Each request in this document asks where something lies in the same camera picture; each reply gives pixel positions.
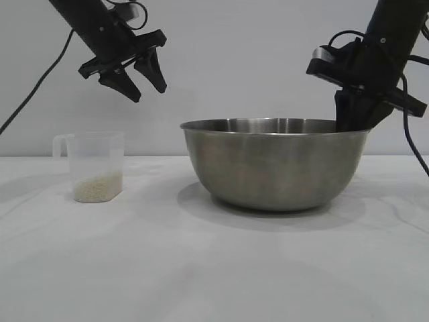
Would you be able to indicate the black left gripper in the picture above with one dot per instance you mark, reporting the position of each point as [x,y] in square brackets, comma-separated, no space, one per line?
[115,45]

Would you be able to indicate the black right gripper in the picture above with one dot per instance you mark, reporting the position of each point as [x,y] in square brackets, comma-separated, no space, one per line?
[385,67]

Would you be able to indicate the translucent plastic measuring cup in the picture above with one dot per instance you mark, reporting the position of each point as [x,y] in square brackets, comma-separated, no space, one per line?
[95,157]

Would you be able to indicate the stainless steel mixing bowl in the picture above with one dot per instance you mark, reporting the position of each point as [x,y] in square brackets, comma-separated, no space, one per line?
[275,164]

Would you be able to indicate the white rice grains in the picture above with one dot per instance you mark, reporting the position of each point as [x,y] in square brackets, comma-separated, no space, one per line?
[97,189]

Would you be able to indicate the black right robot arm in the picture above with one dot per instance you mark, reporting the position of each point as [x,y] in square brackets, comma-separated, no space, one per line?
[399,20]

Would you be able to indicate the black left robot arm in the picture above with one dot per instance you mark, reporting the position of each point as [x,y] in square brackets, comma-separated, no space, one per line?
[77,13]

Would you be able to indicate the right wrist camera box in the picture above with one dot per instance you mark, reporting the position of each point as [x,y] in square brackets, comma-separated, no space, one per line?
[335,67]

